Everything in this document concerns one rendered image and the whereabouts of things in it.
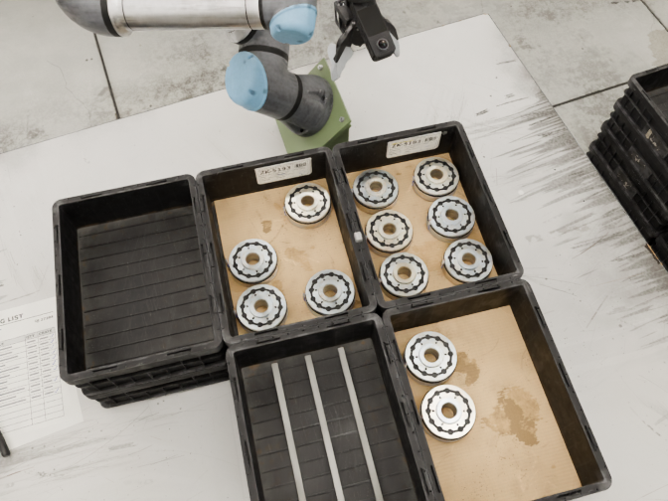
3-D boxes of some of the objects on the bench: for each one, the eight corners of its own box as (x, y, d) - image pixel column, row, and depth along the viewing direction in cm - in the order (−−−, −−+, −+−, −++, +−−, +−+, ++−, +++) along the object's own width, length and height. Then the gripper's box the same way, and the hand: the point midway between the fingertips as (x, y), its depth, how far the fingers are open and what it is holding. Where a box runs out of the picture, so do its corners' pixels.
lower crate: (89, 250, 151) (71, 226, 140) (213, 225, 154) (203, 199, 143) (101, 413, 133) (82, 399, 122) (240, 380, 136) (232, 363, 125)
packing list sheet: (-45, 323, 142) (-46, 322, 142) (58, 290, 146) (57, 289, 145) (-29, 464, 128) (-30, 463, 128) (83, 423, 132) (83, 422, 131)
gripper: (396, -49, 118) (394, 33, 135) (299, -15, 115) (310, 65, 132) (417, -22, 114) (412, 59, 131) (318, 14, 111) (326, 91, 128)
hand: (367, 71), depth 131 cm, fingers open, 14 cm apart
